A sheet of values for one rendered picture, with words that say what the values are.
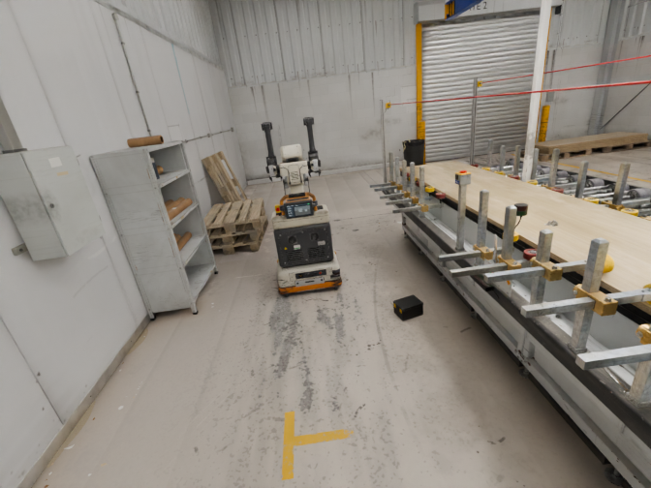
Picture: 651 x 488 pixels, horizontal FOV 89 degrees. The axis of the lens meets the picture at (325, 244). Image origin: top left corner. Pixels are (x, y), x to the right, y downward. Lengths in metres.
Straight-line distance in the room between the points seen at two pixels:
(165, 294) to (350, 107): 7.08
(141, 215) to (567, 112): 10.75
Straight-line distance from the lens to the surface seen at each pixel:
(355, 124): 9.27
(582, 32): 11.76
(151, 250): 3.28
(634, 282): 1.81
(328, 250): 3.19
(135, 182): 3.13
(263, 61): 9.26
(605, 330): 1.85
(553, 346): 1.70
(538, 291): 1.74
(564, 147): 9.55
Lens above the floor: 1.68
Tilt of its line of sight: 22 degrees down
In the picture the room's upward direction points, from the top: 7 degrees counter-clockwise
